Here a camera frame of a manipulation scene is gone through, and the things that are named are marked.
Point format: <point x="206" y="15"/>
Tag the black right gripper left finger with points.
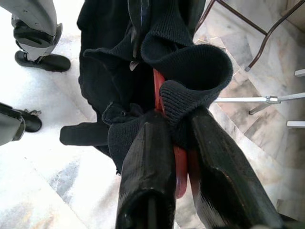
<point x="147" y="179"/>

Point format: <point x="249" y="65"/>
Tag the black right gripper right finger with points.
<point x="226" y="186"/>

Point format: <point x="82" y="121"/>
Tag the red hanger with green hook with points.
<point x="182" y="171"/>

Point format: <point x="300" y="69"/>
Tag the black shirt with white print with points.
<point x="119" y="83"/>

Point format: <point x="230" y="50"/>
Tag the silver metal clothes rack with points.
<point x="271" y="99"/>

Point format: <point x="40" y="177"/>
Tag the marble-top folding table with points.
<point x="266" y="33"/>

